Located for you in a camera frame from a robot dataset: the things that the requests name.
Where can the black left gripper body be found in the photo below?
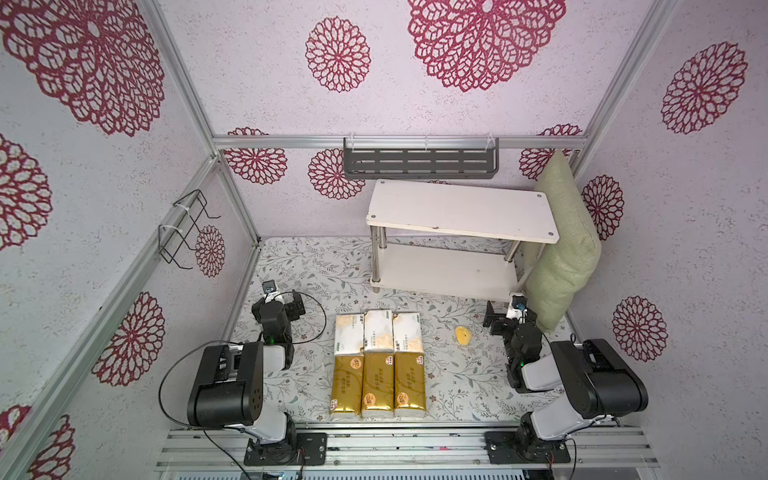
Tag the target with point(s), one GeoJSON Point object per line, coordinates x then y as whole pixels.
{"type": "Point", "coordinates": [293, 309]}

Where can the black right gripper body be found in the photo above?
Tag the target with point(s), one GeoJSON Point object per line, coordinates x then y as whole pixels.
{"type": "Point", "coordinates": [501, 318]}

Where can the white tissue pack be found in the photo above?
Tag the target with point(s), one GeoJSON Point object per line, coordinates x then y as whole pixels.
{"type": "Point", "coordinates": [407, 332]}
{"type": "Point", "coordinates": [349, 334]}
{"type": "Point", "coordinates": [378, 331]}

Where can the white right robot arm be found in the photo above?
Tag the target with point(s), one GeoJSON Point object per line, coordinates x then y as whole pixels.
{"type": "Point", "coordinates": [596, 382]}

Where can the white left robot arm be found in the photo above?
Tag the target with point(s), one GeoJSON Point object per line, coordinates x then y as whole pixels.
{"type": "Point", "coordinates": [228, 389]}

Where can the gold tissue pack left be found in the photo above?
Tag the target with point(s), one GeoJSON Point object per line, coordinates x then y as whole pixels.
{"type": "Point", "coordinates": [347, 386]}

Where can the gold tissue pack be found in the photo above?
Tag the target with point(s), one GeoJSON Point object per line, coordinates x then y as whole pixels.
{"type": "Point", "coordinates": [347, 386]}
{"type": "Point", "coordinates": [378, 385]}
{"type": "Point", "coordinates": [410, 388]}

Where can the gold tissue pack right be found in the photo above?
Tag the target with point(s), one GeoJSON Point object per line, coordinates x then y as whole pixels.
{"type": "Point", "coordinates": [410, 388]}

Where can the white two-tier shelf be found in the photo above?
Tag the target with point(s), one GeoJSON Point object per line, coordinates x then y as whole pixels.
{"type": "Point", "coordinates": [454, 211]}

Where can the gold tissue pack middle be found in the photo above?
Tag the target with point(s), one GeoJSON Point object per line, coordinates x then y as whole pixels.
{"type": "Point", "coordinates": [378, 385]}

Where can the small yellow object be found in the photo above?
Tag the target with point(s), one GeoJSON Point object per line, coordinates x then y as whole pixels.
{"type": "Point", "coordinates": [463, 335]}

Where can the floral table mat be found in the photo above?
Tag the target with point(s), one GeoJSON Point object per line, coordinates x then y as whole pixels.
{"type": "Point", "coordinates": [463, 383]}

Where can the green pillow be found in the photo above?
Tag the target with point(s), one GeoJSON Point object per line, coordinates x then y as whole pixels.
{"type": "Point", "coordinates": [560, 270]}

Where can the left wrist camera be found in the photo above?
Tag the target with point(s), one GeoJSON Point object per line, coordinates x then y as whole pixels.
{"type": "Point", "coordinates": [270, 290]}

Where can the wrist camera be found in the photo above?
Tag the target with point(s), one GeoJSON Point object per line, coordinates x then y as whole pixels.
{"type": "Point", "coordinates": [517, 307]}
{"type": "Point", "coordinates": [270, 290]}

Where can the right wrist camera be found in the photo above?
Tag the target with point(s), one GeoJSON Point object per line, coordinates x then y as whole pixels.
{"type": "Point", "coordinates": [517, 307]}

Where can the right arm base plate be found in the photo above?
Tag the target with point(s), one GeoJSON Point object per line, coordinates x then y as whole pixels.
{"type": "Point", "coordinates": [522, 447]}

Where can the black wire wall rack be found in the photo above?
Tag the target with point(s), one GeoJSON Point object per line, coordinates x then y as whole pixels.
{"type": "Point", "coordinates": [172, 238]}

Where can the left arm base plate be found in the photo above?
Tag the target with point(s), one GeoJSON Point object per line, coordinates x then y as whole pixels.
{"type": "Point", "coordinates": [297, 449]}

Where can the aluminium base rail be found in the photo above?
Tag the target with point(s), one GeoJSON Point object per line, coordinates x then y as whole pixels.
{"type": "Point", "coordinates": [397, 446]}

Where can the grey wall-mounted metal rack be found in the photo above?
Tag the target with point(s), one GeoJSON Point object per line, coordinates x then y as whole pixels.
{"type": "Point", "coordinates": [423, 163]}

